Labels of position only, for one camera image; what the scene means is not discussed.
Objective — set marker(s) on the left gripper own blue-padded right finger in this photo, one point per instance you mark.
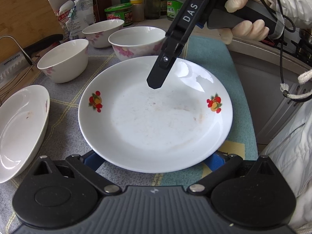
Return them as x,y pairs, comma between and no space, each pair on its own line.
222,166

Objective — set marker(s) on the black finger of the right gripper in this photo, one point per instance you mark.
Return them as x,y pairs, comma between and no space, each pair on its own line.
160,70

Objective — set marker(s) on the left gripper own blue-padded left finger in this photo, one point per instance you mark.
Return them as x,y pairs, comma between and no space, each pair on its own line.
86,166

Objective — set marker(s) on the white plate with faint stains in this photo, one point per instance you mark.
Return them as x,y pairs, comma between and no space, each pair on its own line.
148,130

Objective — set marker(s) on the white plate with pepper stain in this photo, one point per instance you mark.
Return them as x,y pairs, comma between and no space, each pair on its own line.
24,121

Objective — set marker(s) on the gloved right hand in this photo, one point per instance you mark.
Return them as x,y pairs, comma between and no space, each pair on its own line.
247,30

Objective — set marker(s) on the green label glass jar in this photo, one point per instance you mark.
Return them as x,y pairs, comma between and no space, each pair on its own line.
173,8

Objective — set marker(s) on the white bowl pink flowers near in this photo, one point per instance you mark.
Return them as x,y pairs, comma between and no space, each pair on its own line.
135,42

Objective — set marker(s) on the grey checked towel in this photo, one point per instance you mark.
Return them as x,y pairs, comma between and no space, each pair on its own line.
63,136

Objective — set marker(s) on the dark oil bottle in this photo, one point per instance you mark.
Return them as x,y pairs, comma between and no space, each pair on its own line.
152,9

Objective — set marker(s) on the green lid sauce jar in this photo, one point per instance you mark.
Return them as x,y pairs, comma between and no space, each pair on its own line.
122,12

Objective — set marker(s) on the white bowl purple flowers middle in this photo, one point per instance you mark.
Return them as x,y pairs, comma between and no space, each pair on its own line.
97,34

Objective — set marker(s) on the white bowl purple flowers large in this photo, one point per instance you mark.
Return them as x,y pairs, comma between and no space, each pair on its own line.
66,61

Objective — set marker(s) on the white snack bag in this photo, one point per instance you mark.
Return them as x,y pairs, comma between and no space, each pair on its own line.
74,17

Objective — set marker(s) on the steel cleaver knife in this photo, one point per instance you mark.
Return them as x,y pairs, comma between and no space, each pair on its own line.
15,64

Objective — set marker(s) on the wooden cutting board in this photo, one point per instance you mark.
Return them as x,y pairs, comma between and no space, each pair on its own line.
28,21

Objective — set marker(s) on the wire knife rack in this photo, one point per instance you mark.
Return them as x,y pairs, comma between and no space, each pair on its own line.
12,84

